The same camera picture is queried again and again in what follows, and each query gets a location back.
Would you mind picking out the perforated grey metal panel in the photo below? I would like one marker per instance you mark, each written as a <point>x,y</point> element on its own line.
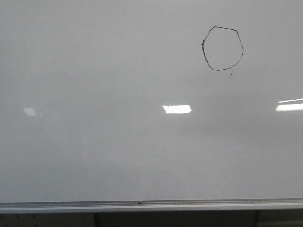
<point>47,220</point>

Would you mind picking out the white whiteboard with aluminium frame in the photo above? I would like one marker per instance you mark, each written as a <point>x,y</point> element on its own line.
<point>150,105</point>

